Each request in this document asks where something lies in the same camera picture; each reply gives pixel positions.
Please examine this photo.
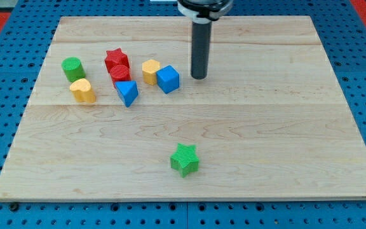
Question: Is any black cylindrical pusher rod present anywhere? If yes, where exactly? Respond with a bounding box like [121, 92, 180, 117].
[191, 22, 212, 80]

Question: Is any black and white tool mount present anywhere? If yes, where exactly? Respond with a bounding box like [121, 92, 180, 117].
[177, 0, 234, 24]

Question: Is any green star block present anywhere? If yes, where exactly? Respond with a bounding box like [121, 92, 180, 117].
[170, 143, 200, 178]

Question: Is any red star block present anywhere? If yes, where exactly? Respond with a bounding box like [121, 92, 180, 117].
[104, 48, 130, 73]

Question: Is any yellow heart block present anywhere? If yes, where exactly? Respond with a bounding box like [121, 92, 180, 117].
[69, 78, 96, 103]

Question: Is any blue cube block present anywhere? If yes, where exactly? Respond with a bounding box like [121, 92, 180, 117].
[156, 66, 180, 94]

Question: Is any yellow hexagon block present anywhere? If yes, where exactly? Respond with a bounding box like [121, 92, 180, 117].
[142, 59, 161, 85]

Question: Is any red cylinder block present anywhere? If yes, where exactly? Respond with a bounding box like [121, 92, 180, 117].
[109, 65, 132, 86]

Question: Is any blue triangle block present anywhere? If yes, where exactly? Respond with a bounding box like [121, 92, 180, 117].
[114, 81, 139, 107]

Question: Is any light wooden board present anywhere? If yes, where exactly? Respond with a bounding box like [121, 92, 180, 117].
[0, 16, 366, 202]

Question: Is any green cylinder block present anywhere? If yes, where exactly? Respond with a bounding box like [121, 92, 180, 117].
[61, 57, 86, 83]

